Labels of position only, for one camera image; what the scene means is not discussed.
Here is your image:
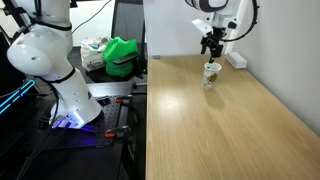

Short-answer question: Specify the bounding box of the thin black wall cable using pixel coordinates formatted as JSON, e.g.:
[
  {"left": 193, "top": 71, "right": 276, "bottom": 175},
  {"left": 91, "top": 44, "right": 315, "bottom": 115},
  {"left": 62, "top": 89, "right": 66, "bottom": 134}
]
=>
[{"left": 71, "top": 0, "right": 113, "bottom": 35}]

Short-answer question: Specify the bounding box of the white wall cable duct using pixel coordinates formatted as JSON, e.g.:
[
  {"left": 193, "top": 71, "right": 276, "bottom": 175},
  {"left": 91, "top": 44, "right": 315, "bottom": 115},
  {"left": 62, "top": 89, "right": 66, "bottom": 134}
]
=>
[{"left": 224, "top": 0, "right": 250, "bottom": 55}]

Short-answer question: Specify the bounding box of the white paper cup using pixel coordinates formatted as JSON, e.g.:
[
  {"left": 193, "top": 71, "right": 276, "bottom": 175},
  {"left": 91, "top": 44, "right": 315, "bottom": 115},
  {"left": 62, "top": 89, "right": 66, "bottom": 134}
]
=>
[{"left": 202, "top": 61, "right": 223, "bottom": 90}]

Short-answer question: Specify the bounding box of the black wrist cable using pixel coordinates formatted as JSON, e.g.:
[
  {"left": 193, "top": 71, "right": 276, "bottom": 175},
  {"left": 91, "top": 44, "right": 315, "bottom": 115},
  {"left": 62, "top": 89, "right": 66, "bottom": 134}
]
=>
[{"left": 221, "top": 0, "right": 260, "bottom": 43}]

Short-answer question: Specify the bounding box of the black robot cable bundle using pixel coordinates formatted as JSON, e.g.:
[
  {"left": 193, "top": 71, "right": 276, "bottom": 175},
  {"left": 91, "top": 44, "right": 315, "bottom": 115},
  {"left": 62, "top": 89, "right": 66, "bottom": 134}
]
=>
[{"left": 14, "top": 83, "right": 63, "bottom": 180}]

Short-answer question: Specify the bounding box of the black flat device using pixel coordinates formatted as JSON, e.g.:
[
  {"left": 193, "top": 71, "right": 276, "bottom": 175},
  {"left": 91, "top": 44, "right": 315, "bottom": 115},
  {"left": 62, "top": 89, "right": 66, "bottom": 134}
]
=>
[{"left": 112, "top": 53, "right": 140, "bottom": 66}]

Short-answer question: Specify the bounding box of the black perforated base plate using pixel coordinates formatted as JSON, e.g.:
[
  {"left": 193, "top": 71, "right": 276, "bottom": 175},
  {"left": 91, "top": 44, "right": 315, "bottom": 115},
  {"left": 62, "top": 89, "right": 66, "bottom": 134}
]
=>
[{"left": 31, "top": 95, "right": 132, "bottom": 150}]

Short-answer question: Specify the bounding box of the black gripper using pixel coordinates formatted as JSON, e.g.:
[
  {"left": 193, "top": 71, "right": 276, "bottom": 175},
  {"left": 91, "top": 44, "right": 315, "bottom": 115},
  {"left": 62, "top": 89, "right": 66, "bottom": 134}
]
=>
[{"left": 200, "top": 26, "right": 227, "bottom": 64}]

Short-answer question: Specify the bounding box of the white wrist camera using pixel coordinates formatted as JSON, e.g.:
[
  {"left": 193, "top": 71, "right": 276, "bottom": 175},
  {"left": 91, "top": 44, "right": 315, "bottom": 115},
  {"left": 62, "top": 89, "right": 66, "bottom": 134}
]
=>
[{"left": 191, "top": 18, "right": 215, "bottom": 37}]

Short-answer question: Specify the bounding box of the blue LED light strip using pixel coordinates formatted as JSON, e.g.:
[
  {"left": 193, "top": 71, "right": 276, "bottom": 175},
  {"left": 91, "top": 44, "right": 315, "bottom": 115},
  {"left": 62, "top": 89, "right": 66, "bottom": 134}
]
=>
[{"left": 0, "top": 79, "right": 37, "bottom": 116}]

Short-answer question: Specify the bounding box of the white rectangular box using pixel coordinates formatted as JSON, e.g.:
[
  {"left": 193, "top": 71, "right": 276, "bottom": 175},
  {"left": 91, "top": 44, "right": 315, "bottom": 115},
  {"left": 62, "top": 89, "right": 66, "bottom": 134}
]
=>
[{"left": 224, "top": 51, "right": 248, "bottom": 70}]

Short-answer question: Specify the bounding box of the white printed bag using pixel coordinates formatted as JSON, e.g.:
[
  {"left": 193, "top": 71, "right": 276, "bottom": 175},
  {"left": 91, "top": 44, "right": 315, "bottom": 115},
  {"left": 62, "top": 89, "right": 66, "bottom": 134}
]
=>
[{"left": 80, "top": 35, "right": 113, "bottom": 73}]

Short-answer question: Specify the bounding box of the black office chair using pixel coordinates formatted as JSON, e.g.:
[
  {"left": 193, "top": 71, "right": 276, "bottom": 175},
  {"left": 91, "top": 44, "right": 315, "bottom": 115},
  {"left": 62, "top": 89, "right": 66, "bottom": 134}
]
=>
[{"left": 110, "top": 0, "right": 148, "bottom": 80}]

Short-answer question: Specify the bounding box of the black robot stand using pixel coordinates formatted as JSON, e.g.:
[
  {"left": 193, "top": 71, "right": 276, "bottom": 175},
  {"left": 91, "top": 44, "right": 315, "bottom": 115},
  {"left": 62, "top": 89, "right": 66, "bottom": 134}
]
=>
[{"left": 0, "top": 80, "right": 148, "bottom": 180}]

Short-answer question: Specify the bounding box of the orange black clamp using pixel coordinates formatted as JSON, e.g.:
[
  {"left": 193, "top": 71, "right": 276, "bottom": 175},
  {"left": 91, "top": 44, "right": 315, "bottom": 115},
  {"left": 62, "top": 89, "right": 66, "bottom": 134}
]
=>
[
  {"left": 104, "top": 124, "right": 131, "bottom": 139},
  {"left": 113, "top": 94, "right": 135, "bottom": 105}
]

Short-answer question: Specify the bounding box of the green plastic bag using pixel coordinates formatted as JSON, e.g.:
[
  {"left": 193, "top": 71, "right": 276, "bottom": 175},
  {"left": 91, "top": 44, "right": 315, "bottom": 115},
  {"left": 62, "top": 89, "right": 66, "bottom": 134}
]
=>
[{"left": 102, "top": 36, "right": 140, "bottom": 78}]

